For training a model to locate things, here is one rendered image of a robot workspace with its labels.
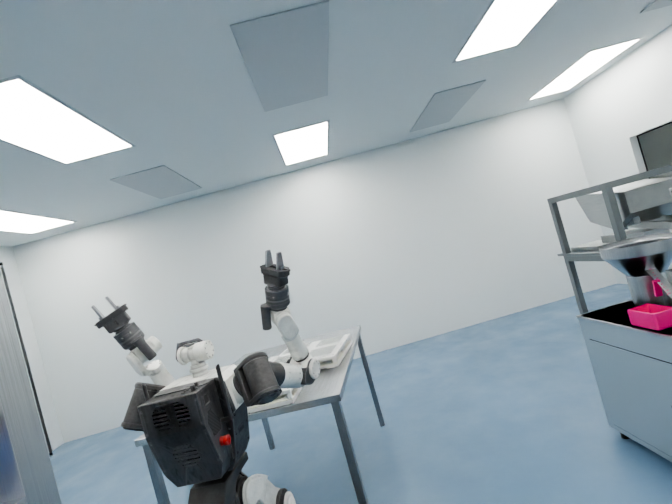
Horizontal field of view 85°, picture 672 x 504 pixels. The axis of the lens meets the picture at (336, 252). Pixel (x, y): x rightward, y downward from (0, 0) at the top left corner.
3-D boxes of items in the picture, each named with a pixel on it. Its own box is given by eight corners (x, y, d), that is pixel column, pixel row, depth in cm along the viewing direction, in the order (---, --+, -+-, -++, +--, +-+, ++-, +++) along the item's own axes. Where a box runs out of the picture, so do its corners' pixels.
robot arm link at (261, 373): (292, 386, 128) (268, 385, 117) (273, 400, 130) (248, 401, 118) (279, 357, 134) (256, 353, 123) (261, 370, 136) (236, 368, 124)
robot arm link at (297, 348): (303, 328, 145) (321, 361, 154) (282, 329, 150) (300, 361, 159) (293, 349, 137) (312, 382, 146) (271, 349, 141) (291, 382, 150)
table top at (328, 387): (245, 357, 337) (244, 354, 337) (361, 328, 322) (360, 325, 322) (135, 447, 188) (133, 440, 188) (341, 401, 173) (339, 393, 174)
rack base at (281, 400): (293, 403, 177) (292, 398, 177) (246, 413, 181) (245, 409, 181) (304, 384, 202) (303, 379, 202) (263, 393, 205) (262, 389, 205)
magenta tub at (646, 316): (630, 325, 188) (625, 309, 188) (652, 319, 189) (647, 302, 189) (658, 331, 172) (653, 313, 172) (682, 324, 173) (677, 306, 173)
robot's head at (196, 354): (209, 367, 126) (202, 342, 126) (182, 374, 127) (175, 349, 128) (217, 361, 133) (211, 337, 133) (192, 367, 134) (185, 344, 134)
